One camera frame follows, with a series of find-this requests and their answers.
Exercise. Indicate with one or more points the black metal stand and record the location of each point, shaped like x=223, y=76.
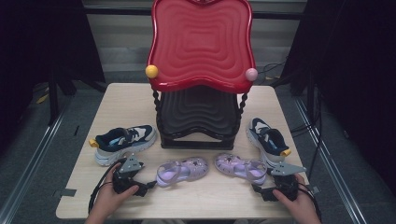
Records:
x=53, y=99

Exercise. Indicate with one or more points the red and black shoe rack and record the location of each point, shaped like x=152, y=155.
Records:
x=202, y=46

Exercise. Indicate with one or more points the grey tape strip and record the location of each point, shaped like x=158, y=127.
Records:
x=67, y=193
x=313, y=189

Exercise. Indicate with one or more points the black curtain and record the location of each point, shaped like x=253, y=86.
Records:
x=40, y=40
x=355, y=62

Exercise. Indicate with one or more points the person's left hand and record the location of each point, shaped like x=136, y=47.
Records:
x=109, y=199

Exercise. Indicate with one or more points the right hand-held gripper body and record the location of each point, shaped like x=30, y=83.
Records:
x=286, y=169

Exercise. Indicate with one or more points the navy and white sneaker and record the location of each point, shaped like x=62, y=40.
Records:
x=269, y=140
x=124, y=141

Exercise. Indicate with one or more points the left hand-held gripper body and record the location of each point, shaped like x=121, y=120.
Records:
x=130, y=165

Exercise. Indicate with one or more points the purple sandal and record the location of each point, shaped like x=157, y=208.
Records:
x=182, y=171
x=239, y=168

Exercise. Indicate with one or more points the person's right hand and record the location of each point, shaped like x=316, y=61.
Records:
x=300, y=207

